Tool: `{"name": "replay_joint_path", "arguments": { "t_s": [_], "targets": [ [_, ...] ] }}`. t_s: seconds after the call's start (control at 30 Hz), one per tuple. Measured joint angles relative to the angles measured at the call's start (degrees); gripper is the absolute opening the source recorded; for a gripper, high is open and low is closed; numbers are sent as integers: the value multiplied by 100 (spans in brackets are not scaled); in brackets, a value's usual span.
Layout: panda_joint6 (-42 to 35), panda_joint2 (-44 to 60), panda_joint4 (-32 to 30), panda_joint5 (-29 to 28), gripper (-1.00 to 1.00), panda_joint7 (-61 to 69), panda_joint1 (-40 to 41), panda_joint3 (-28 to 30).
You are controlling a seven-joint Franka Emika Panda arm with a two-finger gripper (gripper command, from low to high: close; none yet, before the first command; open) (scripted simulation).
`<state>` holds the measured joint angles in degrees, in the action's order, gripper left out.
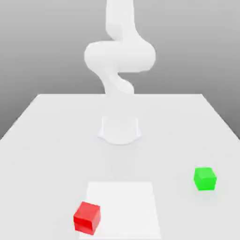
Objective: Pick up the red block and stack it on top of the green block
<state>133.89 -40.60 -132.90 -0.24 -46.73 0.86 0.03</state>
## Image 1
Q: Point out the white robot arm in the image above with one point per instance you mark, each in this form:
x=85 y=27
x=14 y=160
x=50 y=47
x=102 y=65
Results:
x=120 y=56

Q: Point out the small green cube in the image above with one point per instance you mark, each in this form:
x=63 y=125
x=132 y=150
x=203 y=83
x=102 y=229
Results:
x=204 y=179

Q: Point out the small red cube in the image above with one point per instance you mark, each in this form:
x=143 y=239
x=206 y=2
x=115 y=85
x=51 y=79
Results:
x=86 y=218

